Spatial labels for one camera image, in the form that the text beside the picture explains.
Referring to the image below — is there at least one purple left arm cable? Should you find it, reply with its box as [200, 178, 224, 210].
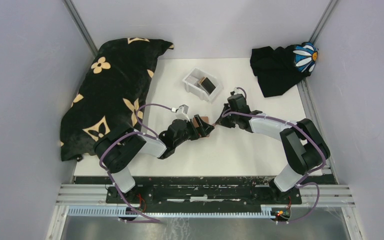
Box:
[98, 103, 180, 223]

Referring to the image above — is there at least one clear acrylic card tray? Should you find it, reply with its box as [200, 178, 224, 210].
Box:
[182, 67, 224, 103]

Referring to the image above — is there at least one dark credit card in tray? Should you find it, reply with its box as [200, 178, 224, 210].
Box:
[198, 76, 216, 95]

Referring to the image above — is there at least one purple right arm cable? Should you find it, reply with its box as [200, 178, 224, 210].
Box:
[221, 86, 327, 225]

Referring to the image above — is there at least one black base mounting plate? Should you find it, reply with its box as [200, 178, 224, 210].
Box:
[105, 176, 303, 214]

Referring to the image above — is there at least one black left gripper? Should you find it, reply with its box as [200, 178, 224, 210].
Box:
[174, 114, 214, 148]

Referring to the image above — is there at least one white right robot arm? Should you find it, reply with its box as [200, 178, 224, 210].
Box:
[217, 91, 331, 204]

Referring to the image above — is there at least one aluminium rail frame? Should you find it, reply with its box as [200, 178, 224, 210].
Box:
[46, 167, 363, 240]

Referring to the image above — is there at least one black cloth with daisy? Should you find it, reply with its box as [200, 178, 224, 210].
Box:
[250, 42, 319, 98]

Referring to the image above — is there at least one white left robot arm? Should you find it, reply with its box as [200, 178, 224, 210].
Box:
[93, 114, 215, 204]

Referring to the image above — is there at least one black floral pillow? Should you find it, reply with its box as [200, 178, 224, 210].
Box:
[59, 37, 174, 162]

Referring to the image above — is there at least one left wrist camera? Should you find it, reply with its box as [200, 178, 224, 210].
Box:
[171, 104, 190, 121]

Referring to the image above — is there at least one stack of grey cards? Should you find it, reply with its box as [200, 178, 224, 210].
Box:
[186, 75, 200, 87]

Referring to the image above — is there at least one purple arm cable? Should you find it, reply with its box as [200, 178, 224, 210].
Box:
[98, 103, 180, 223]
[221, 86, 327, 225]

